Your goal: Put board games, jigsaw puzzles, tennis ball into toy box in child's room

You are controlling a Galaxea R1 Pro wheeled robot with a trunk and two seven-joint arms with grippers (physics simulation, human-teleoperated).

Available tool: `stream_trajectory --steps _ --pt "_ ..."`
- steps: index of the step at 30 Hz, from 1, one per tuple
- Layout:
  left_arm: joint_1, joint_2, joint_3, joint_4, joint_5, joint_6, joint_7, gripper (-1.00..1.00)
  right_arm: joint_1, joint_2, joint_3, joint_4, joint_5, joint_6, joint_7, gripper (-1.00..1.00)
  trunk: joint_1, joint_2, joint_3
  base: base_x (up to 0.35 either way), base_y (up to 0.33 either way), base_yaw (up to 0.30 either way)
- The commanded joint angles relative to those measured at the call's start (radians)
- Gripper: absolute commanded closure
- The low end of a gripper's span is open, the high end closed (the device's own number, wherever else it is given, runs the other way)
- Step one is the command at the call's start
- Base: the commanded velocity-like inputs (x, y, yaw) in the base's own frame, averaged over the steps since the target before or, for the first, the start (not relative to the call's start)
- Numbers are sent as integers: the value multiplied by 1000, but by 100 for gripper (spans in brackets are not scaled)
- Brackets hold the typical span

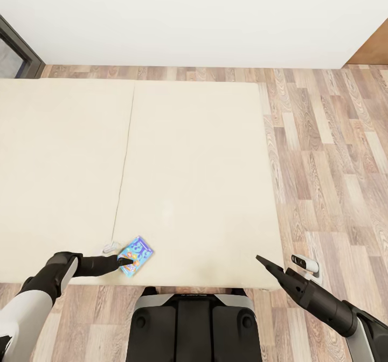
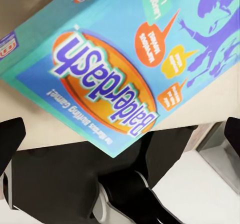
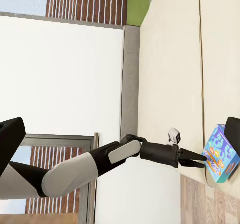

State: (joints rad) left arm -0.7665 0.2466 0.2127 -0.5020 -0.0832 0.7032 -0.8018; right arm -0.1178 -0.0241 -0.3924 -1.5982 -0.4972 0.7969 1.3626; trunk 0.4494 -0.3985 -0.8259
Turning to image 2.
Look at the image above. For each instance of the bed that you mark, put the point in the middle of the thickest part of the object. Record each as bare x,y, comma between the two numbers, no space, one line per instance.
215,103

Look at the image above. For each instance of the board game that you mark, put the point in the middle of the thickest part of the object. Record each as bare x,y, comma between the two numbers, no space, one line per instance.
111,70

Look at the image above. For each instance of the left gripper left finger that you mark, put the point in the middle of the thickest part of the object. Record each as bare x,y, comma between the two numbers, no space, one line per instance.
12,134

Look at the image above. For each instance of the desk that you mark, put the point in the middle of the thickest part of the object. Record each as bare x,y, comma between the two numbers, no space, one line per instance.
220,154

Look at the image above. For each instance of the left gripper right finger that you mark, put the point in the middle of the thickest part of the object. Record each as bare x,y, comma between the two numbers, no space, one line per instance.
232,133

